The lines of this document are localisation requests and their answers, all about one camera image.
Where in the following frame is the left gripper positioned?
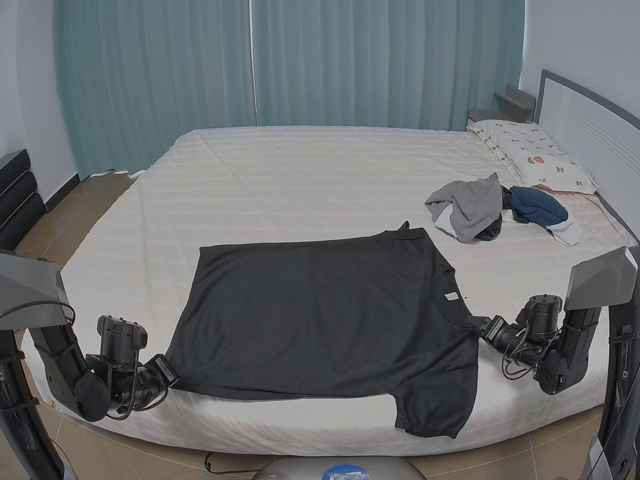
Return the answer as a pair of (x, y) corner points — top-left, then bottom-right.
(136, 353), (180, 409)

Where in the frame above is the white printed pillow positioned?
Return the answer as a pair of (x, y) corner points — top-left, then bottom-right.
(466, 119), (601, 196)

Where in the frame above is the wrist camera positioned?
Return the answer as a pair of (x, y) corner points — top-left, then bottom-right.
(96, 314), (149, 369)
(522, 294), (564, 344)

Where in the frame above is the pile of clothes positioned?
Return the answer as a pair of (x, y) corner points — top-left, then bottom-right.
(425, 172), (582, 248)

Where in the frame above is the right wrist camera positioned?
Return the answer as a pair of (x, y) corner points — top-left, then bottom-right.
(522, 294), (564, 344)

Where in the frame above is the bed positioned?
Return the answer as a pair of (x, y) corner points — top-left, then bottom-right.
(21, 69), (640, 457)

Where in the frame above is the black cable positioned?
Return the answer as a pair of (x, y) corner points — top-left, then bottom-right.
(202, 450), (263, 476)

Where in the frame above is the black T-shirt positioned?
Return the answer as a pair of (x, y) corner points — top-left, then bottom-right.
(164, 221), (481, 440)

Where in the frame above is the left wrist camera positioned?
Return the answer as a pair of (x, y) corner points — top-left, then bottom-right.
(96, 314), (149, 369)

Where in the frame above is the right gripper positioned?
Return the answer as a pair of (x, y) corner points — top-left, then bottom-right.
(482, 315), (528, 356)

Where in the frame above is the grey bedside table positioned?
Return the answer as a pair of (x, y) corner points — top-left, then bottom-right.
(467, 84), (537, 127)

